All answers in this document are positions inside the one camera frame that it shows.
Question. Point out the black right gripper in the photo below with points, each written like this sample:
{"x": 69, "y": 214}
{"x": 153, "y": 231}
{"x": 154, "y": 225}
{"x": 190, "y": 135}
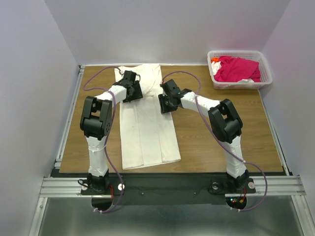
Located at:
{"x": 165, "y": 108}

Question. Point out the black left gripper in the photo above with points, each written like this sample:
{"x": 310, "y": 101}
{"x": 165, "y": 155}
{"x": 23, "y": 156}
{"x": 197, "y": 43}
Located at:
{"x": 138, "y": 94}

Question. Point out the white t shirt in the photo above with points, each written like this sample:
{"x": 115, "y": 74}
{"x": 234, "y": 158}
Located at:
{"x": 148, "y": 137}

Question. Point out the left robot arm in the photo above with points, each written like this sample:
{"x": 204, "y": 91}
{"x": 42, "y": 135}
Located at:
{"x": 96, "y": 123}

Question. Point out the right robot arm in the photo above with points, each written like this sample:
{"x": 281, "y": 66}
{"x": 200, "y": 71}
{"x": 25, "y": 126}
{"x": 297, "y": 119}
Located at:
{"x": 224, "y": 123}

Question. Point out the white garment in basket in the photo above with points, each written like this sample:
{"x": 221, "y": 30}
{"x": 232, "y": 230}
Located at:
{"x": 215, "y": 66}

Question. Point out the orange garment in basket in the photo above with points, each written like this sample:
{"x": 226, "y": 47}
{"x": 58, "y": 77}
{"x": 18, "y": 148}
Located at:
{"x": 214, "y": 59}

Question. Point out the white plastic laundry basket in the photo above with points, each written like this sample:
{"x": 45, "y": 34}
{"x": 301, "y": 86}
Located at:
{"x": 266, "y": 76}

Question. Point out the magenta t shirt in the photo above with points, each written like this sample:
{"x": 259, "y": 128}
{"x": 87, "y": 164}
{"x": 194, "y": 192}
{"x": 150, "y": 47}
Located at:
{"x": 238, "y": 69}

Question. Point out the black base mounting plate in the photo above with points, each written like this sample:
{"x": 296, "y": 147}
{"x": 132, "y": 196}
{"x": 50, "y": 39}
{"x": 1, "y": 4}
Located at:
{"x": 166, "y": 188}

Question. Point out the aluminium left table rail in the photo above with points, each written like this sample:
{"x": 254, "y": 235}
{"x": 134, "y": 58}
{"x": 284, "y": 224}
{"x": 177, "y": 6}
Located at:
{"x": 59, "y": 156}

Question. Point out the aluminium table rail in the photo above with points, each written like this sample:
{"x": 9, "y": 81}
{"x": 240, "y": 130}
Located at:
{"x": 59, "y": 156}
{"x": 276, "y": 139}

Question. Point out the aluminium right table rail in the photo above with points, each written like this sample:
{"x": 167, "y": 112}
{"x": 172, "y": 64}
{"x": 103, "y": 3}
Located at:
{"x": 276, "y": 139}

